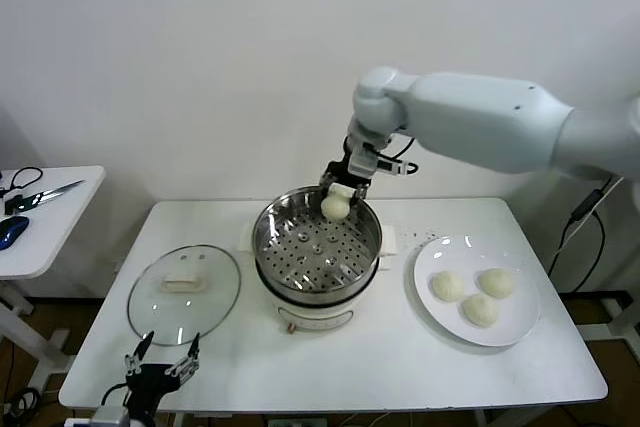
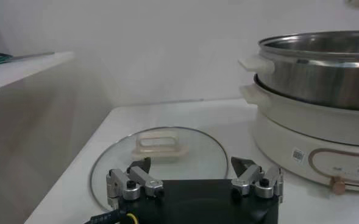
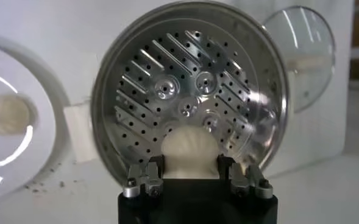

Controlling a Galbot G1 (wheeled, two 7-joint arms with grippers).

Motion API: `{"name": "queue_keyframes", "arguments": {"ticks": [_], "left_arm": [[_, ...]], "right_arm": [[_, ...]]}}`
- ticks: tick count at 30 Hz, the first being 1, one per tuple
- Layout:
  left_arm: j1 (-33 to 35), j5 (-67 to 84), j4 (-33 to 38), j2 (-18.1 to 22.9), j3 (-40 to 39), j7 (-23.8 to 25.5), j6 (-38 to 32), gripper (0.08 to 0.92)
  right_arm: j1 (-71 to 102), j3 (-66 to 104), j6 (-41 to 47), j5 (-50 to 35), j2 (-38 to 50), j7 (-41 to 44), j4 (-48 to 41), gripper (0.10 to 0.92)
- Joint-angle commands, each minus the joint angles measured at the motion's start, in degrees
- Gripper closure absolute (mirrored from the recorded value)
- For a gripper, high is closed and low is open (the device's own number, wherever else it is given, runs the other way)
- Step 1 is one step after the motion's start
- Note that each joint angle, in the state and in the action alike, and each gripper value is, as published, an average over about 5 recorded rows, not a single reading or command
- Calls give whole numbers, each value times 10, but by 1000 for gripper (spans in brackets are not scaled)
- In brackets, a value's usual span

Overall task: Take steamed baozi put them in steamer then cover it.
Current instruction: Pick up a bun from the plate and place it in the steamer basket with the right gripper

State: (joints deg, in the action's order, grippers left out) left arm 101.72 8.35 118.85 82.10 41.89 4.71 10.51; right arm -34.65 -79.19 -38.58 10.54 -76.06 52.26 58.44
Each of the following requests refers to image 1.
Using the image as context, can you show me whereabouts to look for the oval glass pot lid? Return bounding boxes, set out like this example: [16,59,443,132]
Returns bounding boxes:
[127,244,243,348]

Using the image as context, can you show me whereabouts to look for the black floor cable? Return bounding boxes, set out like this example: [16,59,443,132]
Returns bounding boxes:
[0,389,44,423]

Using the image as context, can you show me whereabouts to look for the white side table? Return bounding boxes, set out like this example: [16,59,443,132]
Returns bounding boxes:
[0,165,108,398]

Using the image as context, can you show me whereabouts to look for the large white plate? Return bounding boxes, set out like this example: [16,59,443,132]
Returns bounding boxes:
[412,235,542,348]

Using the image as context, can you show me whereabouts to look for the thin white cable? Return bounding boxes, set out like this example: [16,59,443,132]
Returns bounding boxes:
[547,176,626,273]

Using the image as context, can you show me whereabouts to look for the black-handled steel scissors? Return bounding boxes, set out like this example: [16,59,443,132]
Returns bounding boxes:
[0,167,87,216]

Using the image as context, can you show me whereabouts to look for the white steamed baozi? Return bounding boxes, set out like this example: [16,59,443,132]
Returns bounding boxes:
[431,270,466,304]
[320,185,351,222]
[477,268,516,299]
[460,293,501,329]

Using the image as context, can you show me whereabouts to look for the perforated steel steamer basket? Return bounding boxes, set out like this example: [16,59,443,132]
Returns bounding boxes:
[238,186,400,294]

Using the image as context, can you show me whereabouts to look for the black power adapter cable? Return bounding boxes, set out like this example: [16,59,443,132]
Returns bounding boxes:
[547,179,626,294]

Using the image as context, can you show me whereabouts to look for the blue computer mouse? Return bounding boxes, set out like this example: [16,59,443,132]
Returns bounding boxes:
[0,215,32,252]

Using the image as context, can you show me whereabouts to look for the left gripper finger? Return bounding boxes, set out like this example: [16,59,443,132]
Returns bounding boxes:
[164,331,201,379]
[124,330,155,374]

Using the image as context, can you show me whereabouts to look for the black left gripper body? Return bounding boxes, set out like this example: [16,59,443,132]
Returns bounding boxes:
[123,362,180,416]

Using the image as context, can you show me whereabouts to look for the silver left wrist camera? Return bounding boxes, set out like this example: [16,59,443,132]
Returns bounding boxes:
[91,405,130,427]

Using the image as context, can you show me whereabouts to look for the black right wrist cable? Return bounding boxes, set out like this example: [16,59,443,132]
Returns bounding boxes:
[372,132,417,156]

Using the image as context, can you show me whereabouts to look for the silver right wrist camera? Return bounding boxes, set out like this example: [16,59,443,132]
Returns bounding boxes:
[347,144,419,179]

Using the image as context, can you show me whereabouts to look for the white shelf stand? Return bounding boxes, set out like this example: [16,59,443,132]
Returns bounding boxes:
[599,174,640,343]

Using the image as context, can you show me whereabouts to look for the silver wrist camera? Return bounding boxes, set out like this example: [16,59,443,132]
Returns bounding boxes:
[91,405,130,427]
[347,144,419,179]

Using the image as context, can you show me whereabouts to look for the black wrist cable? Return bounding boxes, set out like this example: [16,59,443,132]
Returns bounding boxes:
[372,132,417,156]
[101,380,132,408]

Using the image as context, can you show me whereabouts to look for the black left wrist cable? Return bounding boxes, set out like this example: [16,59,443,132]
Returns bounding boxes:
[101,380,132,408]

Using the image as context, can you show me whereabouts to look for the white electric cooker base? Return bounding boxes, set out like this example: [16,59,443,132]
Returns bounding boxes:
[254,255,395,336]

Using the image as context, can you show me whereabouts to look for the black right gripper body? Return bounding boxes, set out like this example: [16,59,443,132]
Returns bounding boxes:
[327,132,372,189]

